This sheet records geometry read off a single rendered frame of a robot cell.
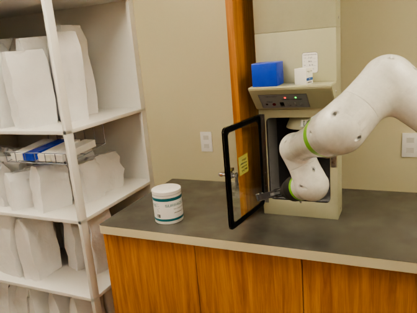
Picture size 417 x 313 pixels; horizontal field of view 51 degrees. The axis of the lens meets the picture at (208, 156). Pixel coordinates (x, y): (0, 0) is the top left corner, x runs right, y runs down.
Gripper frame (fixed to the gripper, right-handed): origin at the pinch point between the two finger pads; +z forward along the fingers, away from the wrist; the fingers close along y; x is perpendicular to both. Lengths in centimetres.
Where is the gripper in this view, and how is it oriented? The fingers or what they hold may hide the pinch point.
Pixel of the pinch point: (273, 194)
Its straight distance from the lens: 181.2
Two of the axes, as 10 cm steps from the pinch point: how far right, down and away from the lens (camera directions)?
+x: 2.3, 9.7, -1.1
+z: -2.3, 1.7, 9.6
